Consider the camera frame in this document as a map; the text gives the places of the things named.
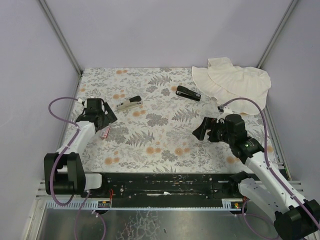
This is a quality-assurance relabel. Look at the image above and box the red white staple box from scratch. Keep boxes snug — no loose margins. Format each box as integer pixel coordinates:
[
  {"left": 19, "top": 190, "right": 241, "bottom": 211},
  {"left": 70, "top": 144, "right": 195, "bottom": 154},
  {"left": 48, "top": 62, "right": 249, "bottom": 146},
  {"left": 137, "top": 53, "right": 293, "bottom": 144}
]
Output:
[{"left": 99, "top": 126, "right": 110, "bottom": 139}]

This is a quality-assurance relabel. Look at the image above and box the beige and black stapler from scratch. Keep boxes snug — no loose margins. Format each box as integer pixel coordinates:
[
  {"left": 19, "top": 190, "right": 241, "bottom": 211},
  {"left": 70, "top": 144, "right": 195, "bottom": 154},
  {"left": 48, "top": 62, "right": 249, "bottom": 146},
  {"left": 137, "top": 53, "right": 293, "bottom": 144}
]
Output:
[{"left": 116, "top": 95, "right": 143, "bottom": 112}]

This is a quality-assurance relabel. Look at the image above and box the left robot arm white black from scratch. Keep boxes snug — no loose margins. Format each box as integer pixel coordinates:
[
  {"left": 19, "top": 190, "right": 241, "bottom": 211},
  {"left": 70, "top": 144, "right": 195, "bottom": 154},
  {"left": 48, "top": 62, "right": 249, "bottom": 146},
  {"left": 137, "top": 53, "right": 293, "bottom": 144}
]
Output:
[{"left": 44, "top": 97, "right": 118, "bottom": 202}]

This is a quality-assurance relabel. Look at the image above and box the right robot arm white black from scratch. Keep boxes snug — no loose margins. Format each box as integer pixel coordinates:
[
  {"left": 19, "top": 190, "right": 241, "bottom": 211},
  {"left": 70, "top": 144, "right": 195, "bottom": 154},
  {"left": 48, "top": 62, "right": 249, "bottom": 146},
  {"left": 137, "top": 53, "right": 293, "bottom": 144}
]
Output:
[{"left": 192, "top": 114, "right": 320, "bottom": 240}]

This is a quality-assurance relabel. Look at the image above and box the cream white cloth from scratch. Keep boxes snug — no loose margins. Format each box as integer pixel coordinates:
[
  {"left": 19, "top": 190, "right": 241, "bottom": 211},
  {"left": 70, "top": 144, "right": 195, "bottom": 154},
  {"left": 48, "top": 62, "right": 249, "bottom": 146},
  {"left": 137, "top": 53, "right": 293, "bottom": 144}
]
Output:
[{"left": 191, "top": 57, "right": 272, "bottom": 110}]

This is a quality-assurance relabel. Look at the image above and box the floral patterned table mat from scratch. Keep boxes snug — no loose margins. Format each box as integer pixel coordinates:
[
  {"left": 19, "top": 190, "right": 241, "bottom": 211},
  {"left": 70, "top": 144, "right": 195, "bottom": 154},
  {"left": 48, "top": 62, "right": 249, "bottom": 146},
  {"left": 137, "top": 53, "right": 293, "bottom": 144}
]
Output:
[{"left": 56, "top": 66, "right": 281, "bottom": 174}]

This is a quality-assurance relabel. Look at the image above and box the aluminium extrusion crossbar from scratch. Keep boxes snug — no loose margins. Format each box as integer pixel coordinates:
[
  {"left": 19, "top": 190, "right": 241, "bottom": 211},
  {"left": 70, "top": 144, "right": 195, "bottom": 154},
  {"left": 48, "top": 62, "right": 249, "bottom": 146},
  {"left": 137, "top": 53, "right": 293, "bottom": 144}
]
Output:
[{"left": 36, "top": 180, "right": 305, "bottom": 198}]

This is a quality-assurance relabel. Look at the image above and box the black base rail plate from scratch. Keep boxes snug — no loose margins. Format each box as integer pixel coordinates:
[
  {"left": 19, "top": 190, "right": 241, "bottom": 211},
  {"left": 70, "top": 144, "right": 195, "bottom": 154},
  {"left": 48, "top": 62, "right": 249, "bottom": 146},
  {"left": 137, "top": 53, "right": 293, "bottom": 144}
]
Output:
[{"left": 89, "top": 173, "right": 244, "bottom": 210}]

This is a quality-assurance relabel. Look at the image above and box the left aluminium frame post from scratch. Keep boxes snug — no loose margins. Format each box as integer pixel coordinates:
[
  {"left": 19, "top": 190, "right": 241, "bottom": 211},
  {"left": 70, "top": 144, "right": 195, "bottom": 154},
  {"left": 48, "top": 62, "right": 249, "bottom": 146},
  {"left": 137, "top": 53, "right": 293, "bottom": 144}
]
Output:
[{"left": 37, "top": 0, "right": 83, "bottom": 76}]

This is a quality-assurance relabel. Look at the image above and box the aluminium frame post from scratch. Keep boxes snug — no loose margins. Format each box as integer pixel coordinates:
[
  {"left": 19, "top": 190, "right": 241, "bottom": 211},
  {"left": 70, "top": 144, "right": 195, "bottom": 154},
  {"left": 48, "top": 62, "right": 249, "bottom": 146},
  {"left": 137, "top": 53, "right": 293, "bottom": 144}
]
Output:
[
  {"left": 256, "top": 0, "right": 301, "bottom": 69},
  {"left": 37, "top": 0, "right": 83, "bottom": 76}
]

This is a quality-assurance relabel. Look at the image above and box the white slotted cable duct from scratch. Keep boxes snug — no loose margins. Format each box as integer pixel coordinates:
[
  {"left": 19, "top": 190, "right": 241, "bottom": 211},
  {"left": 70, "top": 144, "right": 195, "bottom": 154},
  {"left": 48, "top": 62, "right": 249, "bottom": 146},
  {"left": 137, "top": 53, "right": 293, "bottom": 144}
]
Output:
[{"left": 46, "top": 199, "right": 112, "bottom": 210}]

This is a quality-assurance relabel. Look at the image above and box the right aluminium frame post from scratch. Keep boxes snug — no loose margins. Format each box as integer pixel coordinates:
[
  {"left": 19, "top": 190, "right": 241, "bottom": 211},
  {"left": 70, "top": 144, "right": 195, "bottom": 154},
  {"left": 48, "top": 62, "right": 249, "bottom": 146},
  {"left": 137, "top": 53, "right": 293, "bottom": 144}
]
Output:
[{"left": 256, "top": 0, "right": 301, "bottom": 69}]

